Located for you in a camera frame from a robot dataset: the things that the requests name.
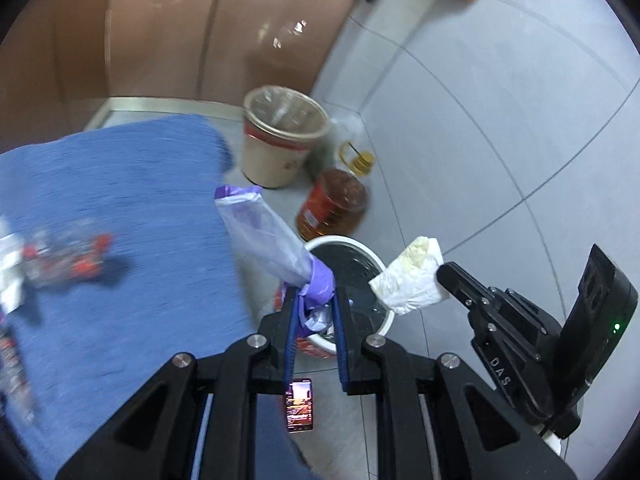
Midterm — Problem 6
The colourful snack wrapper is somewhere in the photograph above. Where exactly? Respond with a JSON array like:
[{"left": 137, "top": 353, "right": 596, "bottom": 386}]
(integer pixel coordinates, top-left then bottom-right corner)
[{"left": 0, "top": 325, "right": 36, "bottom": 422}]

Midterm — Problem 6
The white tissue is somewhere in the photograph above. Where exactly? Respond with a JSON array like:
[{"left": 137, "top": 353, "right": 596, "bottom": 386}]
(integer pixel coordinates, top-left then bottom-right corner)
[{"left": 369, "top": 236, "right": 450, "bottom": 316}]

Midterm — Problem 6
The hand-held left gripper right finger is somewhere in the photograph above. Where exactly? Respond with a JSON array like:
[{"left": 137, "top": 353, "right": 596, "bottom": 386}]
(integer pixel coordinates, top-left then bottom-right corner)
[{"left": 333, "top": 287, "right": 576, "bottom": 480}]

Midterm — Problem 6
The brown cabinet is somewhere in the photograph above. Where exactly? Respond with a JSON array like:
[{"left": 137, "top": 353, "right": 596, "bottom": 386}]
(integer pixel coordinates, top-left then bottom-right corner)
[{"left": 0, "top": 0, "right": 373, "bottom": 131}]

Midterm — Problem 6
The white trash bin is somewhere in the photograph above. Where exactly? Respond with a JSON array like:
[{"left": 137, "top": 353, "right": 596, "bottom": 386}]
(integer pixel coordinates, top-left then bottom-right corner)
[{"left": 272, "top": 235, "right": 394, "bottom": 359}]

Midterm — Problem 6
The cooking oil bottle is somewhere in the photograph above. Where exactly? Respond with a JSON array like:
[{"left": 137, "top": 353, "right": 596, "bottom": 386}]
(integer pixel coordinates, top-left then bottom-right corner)
[{"left": 296, "top": 142, "right": 376, "bottom": 242}]

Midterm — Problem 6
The black bin liner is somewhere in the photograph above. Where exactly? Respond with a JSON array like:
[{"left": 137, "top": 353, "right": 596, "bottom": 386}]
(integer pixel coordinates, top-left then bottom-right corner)
[{"left": 312, "top": 244, "right": 388, "bottom": 333}]

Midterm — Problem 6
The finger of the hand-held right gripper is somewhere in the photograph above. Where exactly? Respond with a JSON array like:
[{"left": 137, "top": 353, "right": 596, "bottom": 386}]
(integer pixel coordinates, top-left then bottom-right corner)
[{"left": 436, "top": 261, "right": 507, "bottom": 315}]

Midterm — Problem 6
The white paper scrap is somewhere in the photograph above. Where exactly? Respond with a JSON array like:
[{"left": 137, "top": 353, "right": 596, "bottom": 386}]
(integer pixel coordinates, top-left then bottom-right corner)
[{"left": 0, "top": 217, "right": 27, "bottom": 316}]

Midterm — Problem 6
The beige trash bin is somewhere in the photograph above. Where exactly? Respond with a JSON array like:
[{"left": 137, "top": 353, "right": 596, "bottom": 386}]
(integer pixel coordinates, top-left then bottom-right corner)
[{"left": 241, "top": 85, "right": 331, "bottom": 190}]

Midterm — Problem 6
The purple plastic bag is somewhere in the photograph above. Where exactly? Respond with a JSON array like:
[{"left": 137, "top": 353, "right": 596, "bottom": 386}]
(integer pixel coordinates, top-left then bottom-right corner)
[{"left": 215, "top": 185, "right": 336, "bottom": 336}]

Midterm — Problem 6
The blue blanket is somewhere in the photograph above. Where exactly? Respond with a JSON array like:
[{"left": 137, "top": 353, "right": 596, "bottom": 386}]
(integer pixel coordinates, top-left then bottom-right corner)
[{"left": 0, "top": 114, "right": 321, "bottom": 480}]

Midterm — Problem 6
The clear red wrapper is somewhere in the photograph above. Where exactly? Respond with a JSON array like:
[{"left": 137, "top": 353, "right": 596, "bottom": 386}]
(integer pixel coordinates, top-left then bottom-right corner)
[{"left": 22, "top": 217, "right": 116, "bottom": 288}]

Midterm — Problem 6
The smartphone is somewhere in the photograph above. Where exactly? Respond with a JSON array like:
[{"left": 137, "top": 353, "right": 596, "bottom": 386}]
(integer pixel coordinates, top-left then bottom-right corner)
[{"left": 285, "top": 379, "right": 314, "bottom": 434}]

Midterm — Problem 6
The clear bin liner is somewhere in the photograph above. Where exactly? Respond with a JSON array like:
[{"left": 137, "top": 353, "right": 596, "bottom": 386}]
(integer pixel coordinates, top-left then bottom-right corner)
[{"left": 243, "top": 85, "right": 331, "bottom": 152}]

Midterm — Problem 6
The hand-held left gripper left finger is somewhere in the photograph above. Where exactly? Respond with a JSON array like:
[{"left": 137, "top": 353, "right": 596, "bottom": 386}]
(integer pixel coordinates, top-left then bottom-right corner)
[{"left": 55, "top": 286, "right": 302, "bottom": 480}]

